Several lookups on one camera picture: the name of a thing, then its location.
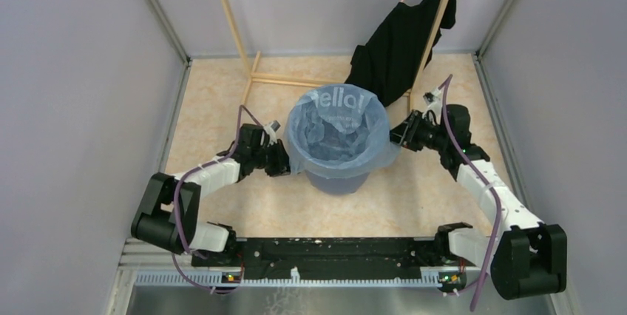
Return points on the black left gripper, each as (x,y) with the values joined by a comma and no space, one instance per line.
(282,166)

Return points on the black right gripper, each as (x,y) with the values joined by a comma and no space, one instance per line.
(404,134)

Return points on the light blue plastic trash bag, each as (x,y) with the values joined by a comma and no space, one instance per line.
(339,131)

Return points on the blue plastic trash bin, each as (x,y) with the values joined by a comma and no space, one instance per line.
(337,186)

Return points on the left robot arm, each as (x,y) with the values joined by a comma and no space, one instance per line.
(168,214)

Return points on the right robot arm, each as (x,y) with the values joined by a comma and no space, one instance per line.
(523,256)

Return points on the black t-shirt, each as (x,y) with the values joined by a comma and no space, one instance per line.
(388,63)

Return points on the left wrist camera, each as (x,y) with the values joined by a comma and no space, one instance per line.
(271,130)

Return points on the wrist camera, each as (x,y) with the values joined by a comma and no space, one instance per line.
(433,100)
(271,130)

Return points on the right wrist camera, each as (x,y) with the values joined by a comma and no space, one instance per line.
(433,100)

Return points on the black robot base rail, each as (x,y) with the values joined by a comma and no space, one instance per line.
(334,259)

